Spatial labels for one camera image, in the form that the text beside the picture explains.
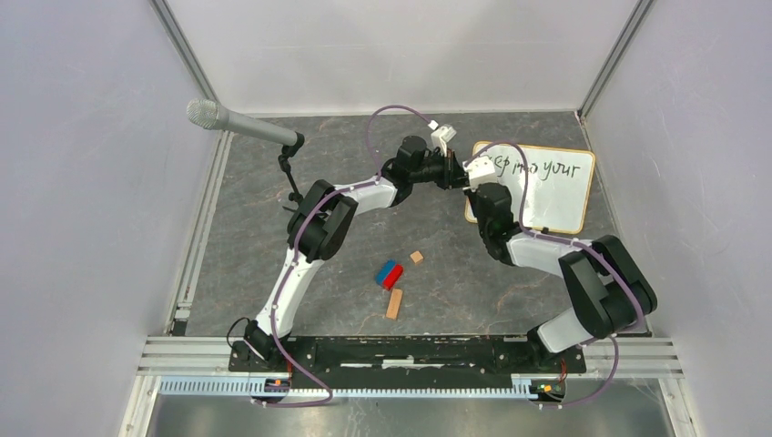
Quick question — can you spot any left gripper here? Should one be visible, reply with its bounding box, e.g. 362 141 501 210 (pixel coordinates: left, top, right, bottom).
411 148 471 191

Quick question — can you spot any white whiteboard wooden frame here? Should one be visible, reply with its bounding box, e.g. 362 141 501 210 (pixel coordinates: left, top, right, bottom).
485 145 595 235

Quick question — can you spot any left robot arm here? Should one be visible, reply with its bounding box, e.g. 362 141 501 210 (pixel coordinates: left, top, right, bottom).
244 136 469 371

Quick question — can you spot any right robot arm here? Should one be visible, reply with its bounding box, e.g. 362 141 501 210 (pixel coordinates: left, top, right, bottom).
466 183 658 371

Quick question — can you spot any small wooden cube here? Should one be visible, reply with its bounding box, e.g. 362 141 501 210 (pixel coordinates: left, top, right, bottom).
411 251 424 264

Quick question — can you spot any blue and red block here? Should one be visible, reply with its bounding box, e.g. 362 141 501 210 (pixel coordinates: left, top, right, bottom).
375 259 404 290

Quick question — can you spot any long wooden block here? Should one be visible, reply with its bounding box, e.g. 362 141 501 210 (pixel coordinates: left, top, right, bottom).
385 289 403 320

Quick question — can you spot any black microphone tripod stand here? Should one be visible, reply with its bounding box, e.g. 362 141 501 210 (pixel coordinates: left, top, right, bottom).
278 145 304 206

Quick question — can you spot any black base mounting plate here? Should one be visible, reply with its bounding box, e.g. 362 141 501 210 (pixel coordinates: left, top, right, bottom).
229 335 587 390

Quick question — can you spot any silver microphone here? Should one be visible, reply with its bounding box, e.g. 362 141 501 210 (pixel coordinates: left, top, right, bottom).
186 98 305 147

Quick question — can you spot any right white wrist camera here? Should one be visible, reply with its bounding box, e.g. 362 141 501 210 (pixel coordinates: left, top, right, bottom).
462 156 498 191

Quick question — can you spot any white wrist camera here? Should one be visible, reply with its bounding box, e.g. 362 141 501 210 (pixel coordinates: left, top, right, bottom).
462 156 498 191
428 120 457 158

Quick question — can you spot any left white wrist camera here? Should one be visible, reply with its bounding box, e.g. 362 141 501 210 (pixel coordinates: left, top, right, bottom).
428 120 457 158

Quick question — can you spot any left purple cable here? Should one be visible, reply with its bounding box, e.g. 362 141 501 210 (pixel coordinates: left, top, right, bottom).
251 105 437 410

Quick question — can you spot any purple cable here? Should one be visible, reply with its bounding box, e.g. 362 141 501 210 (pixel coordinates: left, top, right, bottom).
251 105 437 410
482 140 646 409

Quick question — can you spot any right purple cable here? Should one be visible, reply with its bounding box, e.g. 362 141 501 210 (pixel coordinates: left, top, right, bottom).
482 140 646 409

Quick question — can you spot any aluminium rail frame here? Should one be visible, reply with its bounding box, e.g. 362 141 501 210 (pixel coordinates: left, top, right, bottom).
119 335 700 436

